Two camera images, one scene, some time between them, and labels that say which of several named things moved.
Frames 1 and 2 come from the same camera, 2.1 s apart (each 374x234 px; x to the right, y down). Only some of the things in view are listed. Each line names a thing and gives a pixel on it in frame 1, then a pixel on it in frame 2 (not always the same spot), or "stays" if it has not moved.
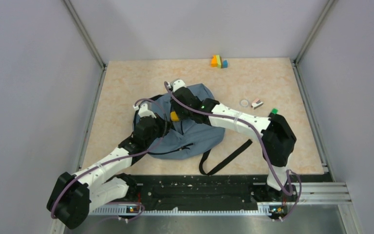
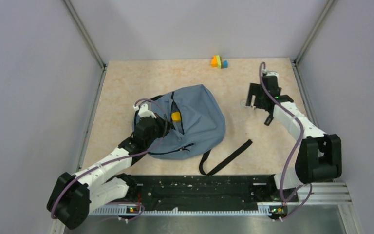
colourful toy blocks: [216, 61] stays
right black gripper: [176, 108] -> [254, 89]
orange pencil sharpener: [174, 116] stays
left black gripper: [161, 122] stays
